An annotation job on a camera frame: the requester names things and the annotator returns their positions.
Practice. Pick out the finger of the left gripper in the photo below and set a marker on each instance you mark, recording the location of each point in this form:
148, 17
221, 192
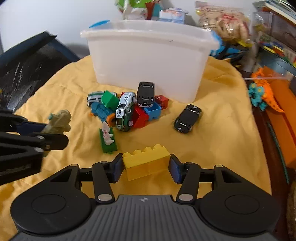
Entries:
26, 127
38, 142

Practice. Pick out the blue toy vehicle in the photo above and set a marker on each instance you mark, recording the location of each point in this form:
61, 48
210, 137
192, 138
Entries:
103, 113

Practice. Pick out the blue white tissue box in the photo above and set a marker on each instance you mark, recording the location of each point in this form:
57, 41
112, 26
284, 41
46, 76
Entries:
173, 15

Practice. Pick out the black chair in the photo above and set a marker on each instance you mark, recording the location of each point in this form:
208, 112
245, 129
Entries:
29, 65

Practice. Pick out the blue bin lid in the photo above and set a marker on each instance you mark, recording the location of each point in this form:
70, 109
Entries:
99, 23

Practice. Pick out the green toy block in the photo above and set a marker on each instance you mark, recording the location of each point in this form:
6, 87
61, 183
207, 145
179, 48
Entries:
110, 100

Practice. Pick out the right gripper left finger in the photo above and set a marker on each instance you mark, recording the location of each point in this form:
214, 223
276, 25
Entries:
103, 174

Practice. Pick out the green white snack bag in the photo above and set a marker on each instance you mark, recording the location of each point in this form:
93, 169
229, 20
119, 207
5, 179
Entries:
135, 10

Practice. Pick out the green block with white rabbit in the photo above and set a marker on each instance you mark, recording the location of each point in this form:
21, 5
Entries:
107, 139

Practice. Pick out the yellow cloth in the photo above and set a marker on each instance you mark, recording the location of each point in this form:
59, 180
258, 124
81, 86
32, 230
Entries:
225, 134

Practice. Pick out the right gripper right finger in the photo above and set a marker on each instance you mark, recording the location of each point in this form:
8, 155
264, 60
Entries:
187, 175

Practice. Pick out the small red toy block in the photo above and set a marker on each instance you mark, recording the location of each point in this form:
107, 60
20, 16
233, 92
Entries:
162, 101

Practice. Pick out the blue black bag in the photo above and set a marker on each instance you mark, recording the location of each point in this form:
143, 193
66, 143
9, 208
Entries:
233, 52

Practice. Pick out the orange toy dinosaur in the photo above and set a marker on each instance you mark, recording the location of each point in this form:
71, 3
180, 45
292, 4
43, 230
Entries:
258, 77

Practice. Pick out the bag of wooden pieces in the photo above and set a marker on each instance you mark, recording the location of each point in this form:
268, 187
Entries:
229, 23

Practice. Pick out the yellow toy building block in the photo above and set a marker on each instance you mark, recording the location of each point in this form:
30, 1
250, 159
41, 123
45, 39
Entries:
144, 163

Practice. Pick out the white plastic storage bin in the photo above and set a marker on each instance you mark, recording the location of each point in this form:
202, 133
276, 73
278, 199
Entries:
170, 55

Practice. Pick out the clear box of toy blocks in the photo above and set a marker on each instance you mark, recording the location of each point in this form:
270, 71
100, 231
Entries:
276, 33

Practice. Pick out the black toy car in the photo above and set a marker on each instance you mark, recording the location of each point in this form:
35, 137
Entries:
187, 118
145, 94

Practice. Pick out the white green toy race car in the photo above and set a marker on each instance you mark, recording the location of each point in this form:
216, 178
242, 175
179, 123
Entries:
124, 111

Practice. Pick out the beige toy tank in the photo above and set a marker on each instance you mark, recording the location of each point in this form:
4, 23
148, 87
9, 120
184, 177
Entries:
54, 131

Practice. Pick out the blue toy block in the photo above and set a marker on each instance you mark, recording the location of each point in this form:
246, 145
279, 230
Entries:
153, 112

